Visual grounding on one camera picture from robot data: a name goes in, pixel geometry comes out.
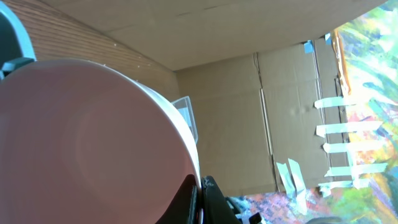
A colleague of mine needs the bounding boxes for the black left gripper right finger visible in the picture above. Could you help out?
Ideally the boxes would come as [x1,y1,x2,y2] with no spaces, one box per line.
[201,176,241,224]

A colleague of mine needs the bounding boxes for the clear plastic bin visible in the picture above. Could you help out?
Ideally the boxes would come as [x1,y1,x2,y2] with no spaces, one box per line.
[172,96,198,143]

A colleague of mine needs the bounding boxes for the grey dish rack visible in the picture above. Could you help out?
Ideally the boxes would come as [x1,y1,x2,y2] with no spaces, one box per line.
[1,1,37,80]

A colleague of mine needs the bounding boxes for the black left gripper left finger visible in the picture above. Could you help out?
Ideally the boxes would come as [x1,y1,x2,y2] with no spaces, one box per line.
[156,174,198,224]

